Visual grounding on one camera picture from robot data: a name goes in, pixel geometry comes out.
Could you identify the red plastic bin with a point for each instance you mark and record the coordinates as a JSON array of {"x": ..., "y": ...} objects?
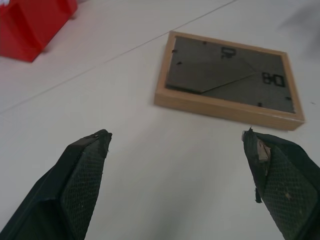
[{"x": 30, "y": 27}]

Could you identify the wooden picture frame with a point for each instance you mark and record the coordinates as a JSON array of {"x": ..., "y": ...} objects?
[{"x": 225, "y": 80}]

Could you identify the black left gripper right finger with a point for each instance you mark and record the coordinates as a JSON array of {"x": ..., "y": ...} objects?
[{"x": 287, "y": 190}]

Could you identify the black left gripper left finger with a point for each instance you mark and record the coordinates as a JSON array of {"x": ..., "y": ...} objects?
[{"x": 75, "y": 185}]

